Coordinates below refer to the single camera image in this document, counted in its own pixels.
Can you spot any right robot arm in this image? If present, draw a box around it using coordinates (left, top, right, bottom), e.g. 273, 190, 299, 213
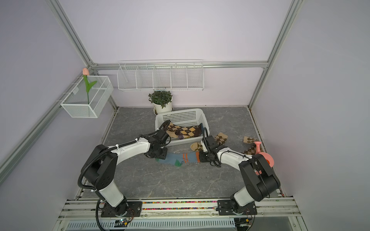
199, 128, 280, 216

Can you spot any potted green plant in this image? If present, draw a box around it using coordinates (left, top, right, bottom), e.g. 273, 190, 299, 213
148, 90, 173, 115

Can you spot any white wire wall shelf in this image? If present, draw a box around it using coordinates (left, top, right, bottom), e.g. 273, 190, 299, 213
117, 59, 204, 91

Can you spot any white plastic perforated basket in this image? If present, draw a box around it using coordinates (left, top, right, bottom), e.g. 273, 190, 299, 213
155, 108, 211, 146

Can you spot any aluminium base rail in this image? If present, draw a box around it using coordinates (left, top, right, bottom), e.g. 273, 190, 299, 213
59, 197, 301, 220

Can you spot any dark brown argyle sock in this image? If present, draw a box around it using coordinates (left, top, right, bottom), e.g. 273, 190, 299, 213
178, 124, 202, 139
166, 123, 189, 140

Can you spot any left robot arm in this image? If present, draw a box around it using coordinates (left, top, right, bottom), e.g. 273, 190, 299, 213
78, 120, 170, 217

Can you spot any white mesh wall box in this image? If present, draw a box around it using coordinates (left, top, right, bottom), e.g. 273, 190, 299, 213
60, 76, 113, 118

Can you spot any tan argyle sock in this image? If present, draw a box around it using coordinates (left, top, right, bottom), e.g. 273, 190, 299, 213
190, 132, 228, 152
243, 136, 261, 155

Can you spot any pink watering can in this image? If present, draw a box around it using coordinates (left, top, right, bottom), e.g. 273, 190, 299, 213
254, 141, 275, 167

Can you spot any pink artificial tulip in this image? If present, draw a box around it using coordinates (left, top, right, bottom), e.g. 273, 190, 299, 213
82, 68, 97, 104

